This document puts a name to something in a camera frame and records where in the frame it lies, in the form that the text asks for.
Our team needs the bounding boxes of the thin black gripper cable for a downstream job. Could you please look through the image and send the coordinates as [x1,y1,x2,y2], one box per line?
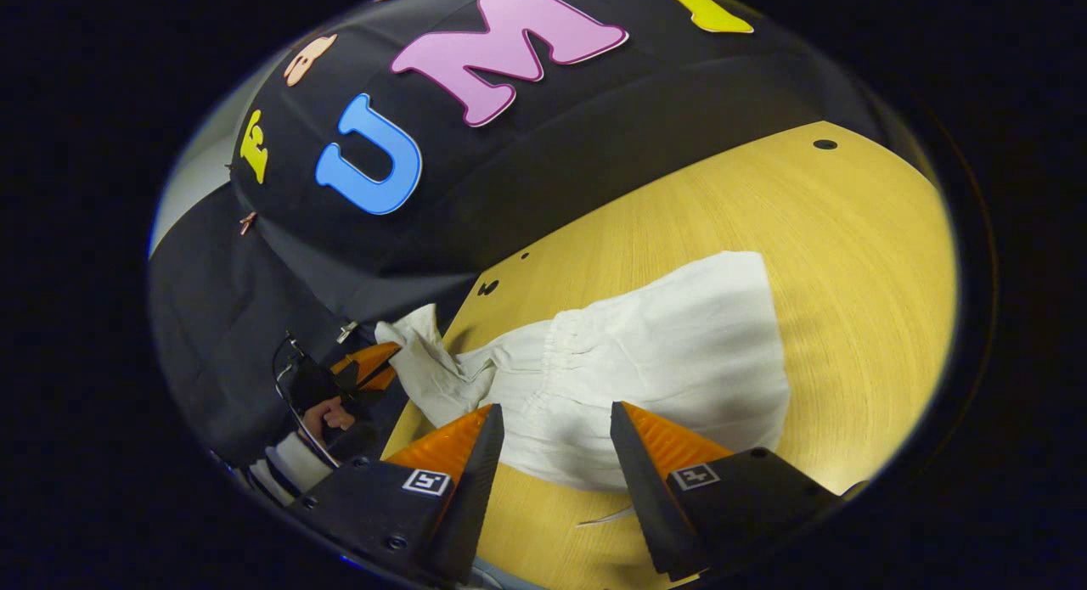
[271,333,329,469]

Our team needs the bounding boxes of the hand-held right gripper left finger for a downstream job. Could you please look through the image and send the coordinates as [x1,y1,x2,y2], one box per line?
[287,403,505,586]

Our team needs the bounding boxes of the white jeans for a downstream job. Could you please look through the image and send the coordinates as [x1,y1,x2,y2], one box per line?
[375,250,791,528]

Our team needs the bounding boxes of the black backdrop cloth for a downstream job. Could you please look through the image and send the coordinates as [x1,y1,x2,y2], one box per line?
[149,0,935,470]

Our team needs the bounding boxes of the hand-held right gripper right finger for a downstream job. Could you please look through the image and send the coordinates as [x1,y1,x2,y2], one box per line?
[610,401,852,583]

